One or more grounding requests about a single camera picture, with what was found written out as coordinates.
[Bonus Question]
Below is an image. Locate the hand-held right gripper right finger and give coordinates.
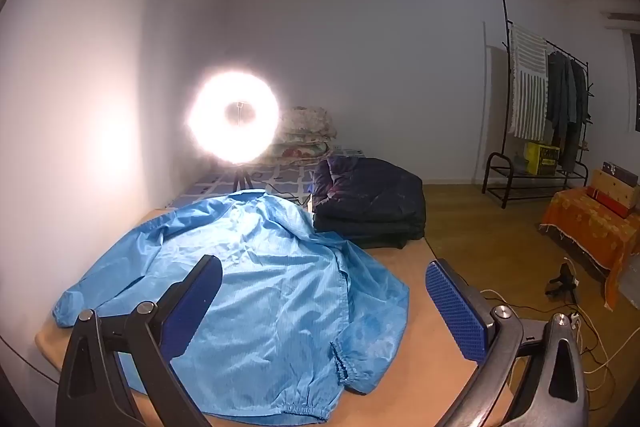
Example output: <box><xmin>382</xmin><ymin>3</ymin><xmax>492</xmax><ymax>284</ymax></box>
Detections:
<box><xmin>425</xmin><ymin>258</ymin><xmax>588</xmax><ymax>427</ymax></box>

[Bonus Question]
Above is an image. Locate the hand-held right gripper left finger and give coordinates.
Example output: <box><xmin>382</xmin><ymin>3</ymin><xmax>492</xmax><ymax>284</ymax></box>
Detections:
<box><xmin>56</xmin><ymin>254</ymin><xmax>223</xmax><ymax>427</ymax></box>

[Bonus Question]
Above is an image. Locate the light blue jacket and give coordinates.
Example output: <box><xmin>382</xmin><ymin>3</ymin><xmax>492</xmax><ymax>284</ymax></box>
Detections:
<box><xmin>52</xmin><ymin>189</ymin><xmax>411</xmax><ymax>423</ymax></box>

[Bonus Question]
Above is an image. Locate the stack of dark folded clothes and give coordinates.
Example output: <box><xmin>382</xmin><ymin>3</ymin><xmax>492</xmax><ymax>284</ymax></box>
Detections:
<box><xmin>310</xmin><ymin>157</ymin><xmax>427</xmax><ymax>251</ymax></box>

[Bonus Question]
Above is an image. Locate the black metal clothes rack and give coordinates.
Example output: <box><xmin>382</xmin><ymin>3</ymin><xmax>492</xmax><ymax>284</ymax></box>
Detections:
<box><xmin>487</xmin><ymin>0</ymin><xmax>597</xmax><ymax>209</ymax></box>

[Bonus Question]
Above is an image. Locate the small black floor tripod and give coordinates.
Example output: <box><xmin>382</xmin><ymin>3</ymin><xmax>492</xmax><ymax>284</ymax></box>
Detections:
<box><xmin>547</xmin><ymin>259</ymin><xmax>581</xmax><ymax>300</ymax></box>

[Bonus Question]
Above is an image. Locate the orange patterned cloth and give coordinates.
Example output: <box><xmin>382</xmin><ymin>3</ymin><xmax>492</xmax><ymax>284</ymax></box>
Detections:
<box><xmin>540</xmin><ymin>187</ymin><xmax>640</xmax><ymax>310</ymax></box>

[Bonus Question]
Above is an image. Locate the blue checked mat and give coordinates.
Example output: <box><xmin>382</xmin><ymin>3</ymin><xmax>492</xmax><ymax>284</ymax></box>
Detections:
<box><xmin>182</xmin><ymin>147</ymin><xmax>366</xmax><ymax>208</ymax></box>

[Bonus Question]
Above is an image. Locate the yellow box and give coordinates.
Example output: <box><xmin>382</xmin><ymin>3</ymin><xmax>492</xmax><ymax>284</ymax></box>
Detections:
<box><xmin>523</xmin><ymin>142</ymin><xmax>561</xmax><ymax>176</ymax></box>

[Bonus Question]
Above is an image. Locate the grey plastic sheet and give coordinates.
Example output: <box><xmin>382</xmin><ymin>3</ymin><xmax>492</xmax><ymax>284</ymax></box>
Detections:
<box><xmin>615</xmin><ymin>252</ymin><xmax>640</xmax><ymax>308</ymax></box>

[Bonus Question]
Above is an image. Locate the red box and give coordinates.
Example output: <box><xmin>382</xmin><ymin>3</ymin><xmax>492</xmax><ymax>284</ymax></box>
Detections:
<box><xmin>587</xmin><ymin>187</ymin><xmax>633</xmax><ymax>218</ymax></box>

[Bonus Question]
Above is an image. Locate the tan cardboard box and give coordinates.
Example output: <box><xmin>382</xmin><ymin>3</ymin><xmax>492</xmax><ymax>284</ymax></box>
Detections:
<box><xmin>590</xmin><ymin>168</ymin><xmax>640</xmax><ymax>218</ymax></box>

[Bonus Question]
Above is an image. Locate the dark flat box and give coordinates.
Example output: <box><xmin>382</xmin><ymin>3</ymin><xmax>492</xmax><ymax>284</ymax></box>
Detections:
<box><xmin>602</xmin><ymin>161</ymin><xmax>640</xmax><ymax>188</ymax></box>

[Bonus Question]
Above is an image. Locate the grey hanging jacket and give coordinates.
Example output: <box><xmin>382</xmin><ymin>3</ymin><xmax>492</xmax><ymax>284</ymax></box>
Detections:
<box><xmin>546</xmin><ymin>51</ymin><xmax>578</xmax><ymax>172</ymax></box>

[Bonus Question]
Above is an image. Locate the white striped towel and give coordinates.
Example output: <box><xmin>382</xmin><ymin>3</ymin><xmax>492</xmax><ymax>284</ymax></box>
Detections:
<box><xmin>509</xmin><ymin>24</ymin><xmax>550</xmax><ymax>140</ymax></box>

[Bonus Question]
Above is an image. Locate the black hanging garment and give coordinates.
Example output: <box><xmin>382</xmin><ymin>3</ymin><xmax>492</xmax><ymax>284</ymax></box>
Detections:
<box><xmin>572</xmin><ymin>59</ymin><xmax>590</xmax><ymax>142</ymax></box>

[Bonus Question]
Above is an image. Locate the window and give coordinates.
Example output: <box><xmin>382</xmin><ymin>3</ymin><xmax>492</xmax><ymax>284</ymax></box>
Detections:
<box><xmin>602</xmin><ymin>9</ymin><xmax>640</xmax><ymax>132</ymax></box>

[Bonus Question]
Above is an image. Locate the ring light on tripod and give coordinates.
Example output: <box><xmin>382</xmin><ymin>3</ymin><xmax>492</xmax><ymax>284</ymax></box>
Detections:
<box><xmin>186</xmin><ymin>66</ymin><xmax>281</xmax><ymax>196</ymax></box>

